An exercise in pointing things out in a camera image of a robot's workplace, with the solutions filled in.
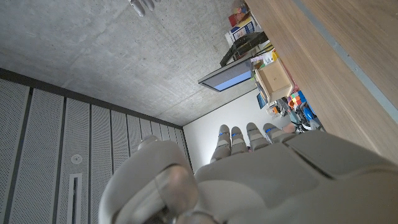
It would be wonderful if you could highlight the blue plastic item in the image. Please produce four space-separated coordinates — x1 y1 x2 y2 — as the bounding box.
300 102 317 122

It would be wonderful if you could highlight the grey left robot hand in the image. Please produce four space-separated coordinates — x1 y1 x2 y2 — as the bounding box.
98 123 398 224

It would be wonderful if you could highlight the black monitor with stand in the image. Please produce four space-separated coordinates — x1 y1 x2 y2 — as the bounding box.
198 30 269 93

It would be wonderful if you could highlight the light wooden box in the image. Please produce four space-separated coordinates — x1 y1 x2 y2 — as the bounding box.
254 58 295 104

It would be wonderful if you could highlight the white wipes canister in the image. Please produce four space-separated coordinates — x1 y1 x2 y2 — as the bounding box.
224 16 259 48

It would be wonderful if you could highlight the ceiling slot vent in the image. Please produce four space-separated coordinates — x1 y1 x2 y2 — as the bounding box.
67 173 83 224

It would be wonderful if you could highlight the clear cup with items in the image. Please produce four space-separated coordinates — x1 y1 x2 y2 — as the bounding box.
231 0 249 15

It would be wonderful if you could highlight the colourful puzzle cube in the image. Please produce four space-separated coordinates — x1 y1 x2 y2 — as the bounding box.
287 90 307 109

